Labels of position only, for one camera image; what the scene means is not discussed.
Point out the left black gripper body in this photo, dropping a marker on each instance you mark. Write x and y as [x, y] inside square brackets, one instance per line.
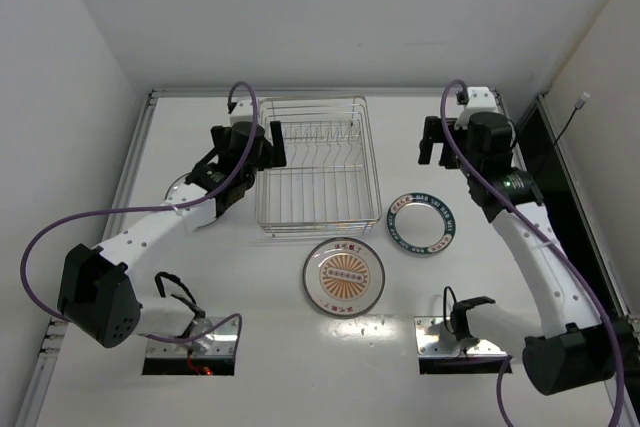
[267, 152]

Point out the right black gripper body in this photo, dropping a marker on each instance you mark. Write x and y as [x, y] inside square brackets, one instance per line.
[439, 139]

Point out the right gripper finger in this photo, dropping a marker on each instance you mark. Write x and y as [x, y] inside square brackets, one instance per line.
[447, 157]
[431, 135]

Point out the green rimmed plate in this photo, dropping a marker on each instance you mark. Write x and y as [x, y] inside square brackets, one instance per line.
[420, 224]

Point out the orange sunburst plate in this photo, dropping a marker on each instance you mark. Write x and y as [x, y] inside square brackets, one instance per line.
[343, 278]

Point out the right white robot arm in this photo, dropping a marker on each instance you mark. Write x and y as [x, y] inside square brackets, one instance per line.
[574, 344]

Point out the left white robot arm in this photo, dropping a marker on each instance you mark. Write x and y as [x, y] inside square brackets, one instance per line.
[97, 291]

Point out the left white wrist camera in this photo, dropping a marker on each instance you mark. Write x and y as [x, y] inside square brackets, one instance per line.
[242, 112]

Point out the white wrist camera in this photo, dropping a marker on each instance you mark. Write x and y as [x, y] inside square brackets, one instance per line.
[242, 112]
[475, 100]

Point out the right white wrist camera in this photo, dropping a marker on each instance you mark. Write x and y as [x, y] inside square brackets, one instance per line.
[475, 100]

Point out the metal wire dish rack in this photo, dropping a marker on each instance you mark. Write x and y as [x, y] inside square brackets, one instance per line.
[329, 186]

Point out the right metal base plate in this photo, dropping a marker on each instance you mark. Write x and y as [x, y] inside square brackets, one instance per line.
[434, 342]

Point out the metal base plate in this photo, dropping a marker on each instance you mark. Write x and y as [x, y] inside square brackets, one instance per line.
[217, 339]
[434, 342]

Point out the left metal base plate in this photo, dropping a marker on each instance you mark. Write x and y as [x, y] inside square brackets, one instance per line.
[217, 339]

